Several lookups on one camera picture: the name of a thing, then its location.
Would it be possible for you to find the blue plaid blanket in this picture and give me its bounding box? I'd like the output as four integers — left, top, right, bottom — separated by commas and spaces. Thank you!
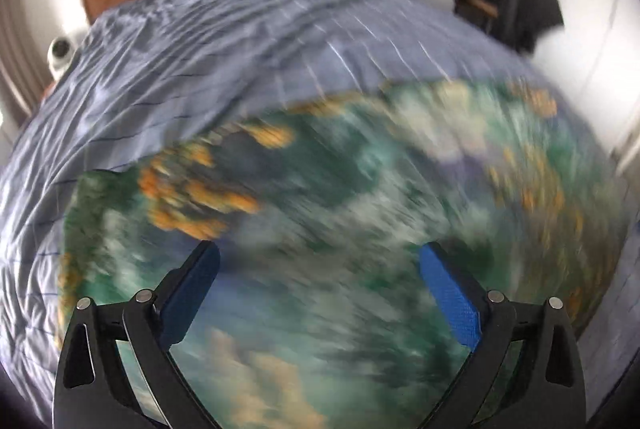
0, 0, 640, 390

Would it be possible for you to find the green landscape print jacket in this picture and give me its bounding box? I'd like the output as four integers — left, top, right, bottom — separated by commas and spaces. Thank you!
57, 76, 628, 429

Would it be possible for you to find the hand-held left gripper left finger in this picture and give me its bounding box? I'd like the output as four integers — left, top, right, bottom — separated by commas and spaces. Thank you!
52, 240, 221, 429

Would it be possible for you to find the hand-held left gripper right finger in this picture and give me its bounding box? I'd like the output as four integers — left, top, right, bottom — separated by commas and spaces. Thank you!
419, 241, 587, 429

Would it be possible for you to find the white wardrobe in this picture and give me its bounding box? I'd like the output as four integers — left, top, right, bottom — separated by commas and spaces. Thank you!
485, 0, 640, 160

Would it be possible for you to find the small white fan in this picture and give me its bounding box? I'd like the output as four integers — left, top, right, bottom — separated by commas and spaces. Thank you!
47, 34, 83, 77

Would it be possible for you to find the brown curtain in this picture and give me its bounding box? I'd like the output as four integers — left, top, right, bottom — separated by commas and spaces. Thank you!
0, 24, 51, 120

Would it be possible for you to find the wooden chair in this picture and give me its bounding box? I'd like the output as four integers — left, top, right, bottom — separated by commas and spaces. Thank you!
454, 0, 506, 30

